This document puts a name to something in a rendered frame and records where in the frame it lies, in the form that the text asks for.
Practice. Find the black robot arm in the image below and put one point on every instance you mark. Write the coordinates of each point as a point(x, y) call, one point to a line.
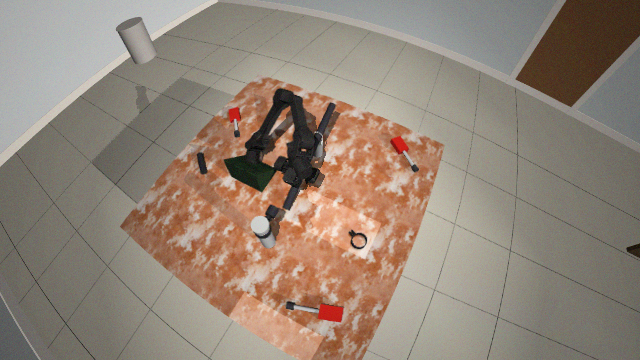
point(302, 137)

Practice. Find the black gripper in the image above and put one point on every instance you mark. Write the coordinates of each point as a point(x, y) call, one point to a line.
point(282, 164)

